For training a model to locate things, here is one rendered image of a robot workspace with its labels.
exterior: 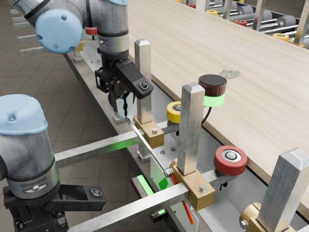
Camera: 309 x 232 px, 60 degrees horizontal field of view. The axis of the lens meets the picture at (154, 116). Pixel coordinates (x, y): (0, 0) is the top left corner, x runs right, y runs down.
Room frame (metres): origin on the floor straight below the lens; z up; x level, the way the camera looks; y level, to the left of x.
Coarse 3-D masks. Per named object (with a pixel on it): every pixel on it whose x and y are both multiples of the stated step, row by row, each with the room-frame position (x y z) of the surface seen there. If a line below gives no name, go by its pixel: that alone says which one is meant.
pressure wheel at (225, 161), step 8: (216, 152) 0.51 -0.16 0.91; (224, 152) 0.51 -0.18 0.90; (232, 152) 0.50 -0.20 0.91; (240, 152) 0.51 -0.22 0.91; (216, 160) 0.49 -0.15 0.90; (224, 160) 0.48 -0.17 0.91; (232, 160) 0.48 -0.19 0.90; (240, 160) 0.48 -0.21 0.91; (216, 168) 0.48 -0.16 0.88; (224, 168) 0.47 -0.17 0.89; (232, 168) 0.46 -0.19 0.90; (240, 168) 0.46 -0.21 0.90; (224, 184) 0.49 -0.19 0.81
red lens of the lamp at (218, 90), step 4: (200, 76) 0.53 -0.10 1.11; (200, 84) 0.50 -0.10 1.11; (204, 84) 0.49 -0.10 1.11; (224, 84) 0.49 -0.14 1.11; (204, 88) 0.49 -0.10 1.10; (208, 88) 0.48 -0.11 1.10; (212, 88) 0.48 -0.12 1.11; (216, 88) 0.48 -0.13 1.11; (220, 88) 0.48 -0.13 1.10; (224, 88) 0.49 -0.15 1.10; (208, 92) 0.48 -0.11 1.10; (212, 92) 0.48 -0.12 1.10; (216, 92) 0.48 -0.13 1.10; (220, 92) 0.48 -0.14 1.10; (224, 92) 0.49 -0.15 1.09
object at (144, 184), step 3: (138, 177) 0.62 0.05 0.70; (141, 177) 0.62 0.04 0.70; (141, 180) 0.60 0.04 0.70; (144, 180) 0.60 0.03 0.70; (141, 183) 0.59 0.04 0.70; (144, 183) 0.59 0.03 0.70; (144, 186) 0.58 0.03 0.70; (147, 186) 0.58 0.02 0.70; (144, 189) 0.57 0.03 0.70; (147, 189) 0.57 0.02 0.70; (150, 189) 0.57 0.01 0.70; (147, 192) 0.55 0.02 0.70; (150, 192) 0.55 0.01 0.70; (162, 210) 0.49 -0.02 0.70; (159, 213) 0.48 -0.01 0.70
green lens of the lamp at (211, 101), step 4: (220, 96) 0.49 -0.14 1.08; (224, 96) 0.50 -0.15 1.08; (204, 100) 0.49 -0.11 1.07; (208, 100) 0.48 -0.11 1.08; (212, 100) 0.48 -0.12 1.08; (216, 100) 0.48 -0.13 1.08; (220, 100) 0.48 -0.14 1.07; (204, 104) 0.48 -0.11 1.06; (208, 104) 0.48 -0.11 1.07; (212, 104) 0.48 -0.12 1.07; (216, 104) 0.48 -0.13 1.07; (220, 104) 0.49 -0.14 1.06
